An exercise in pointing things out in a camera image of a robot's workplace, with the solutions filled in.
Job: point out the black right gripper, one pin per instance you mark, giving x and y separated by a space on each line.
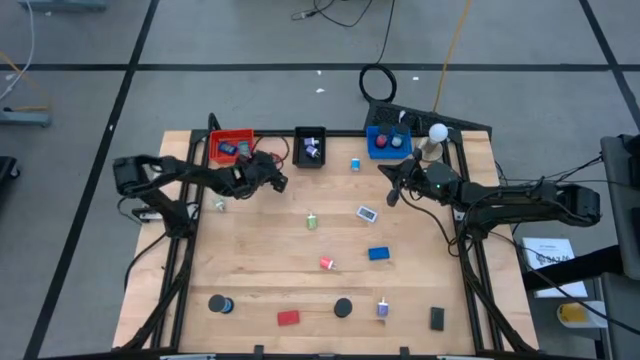
412 180

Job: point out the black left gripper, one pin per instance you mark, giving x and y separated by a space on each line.
252 175

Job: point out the teal usb wall charger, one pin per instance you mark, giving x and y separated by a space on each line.
355 165

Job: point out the white digital clock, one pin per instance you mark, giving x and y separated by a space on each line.
366 214

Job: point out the green usb wall charger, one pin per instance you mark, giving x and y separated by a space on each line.
219 204
312 221

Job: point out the blue plastic box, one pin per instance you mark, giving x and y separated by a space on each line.
379 253

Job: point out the pink usb wall charger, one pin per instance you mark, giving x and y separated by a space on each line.
326 263

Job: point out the hourglass with blue sand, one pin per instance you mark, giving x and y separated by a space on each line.
217 303

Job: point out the red plastic box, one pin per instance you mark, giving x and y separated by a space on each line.
288 318

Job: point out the hourglass with orange sand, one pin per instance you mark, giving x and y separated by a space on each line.
343 308

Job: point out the black plastic box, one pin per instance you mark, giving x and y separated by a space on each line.
437 319

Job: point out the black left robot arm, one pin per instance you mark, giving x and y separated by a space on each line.
200 174

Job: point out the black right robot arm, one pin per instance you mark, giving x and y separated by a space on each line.
525 202

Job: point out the black plastic basket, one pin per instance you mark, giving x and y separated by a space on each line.
300 160

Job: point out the blue plastic basket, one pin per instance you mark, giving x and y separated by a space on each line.
372 150

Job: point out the black perforated panel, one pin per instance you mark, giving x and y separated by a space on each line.
385 115

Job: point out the white bulb lamp metal base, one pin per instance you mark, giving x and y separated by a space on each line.
438 132

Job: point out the red plastic basket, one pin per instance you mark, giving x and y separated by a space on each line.
214 145

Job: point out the black table clamp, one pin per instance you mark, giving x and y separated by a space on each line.
259 350
405 351

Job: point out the white printed booklet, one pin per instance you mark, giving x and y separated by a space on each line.
550 252

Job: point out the black desk beam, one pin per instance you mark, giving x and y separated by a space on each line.
575 269

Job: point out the grey side desk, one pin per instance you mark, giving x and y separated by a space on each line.
620 210

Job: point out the grey desk foot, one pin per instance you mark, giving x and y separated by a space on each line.
25 119
60 5

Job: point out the black chair wheel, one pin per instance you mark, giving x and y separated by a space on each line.
7 167

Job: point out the black aluminium table frame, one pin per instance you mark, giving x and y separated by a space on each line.
350 133

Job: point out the black curved bracket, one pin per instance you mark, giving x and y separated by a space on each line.
214 124

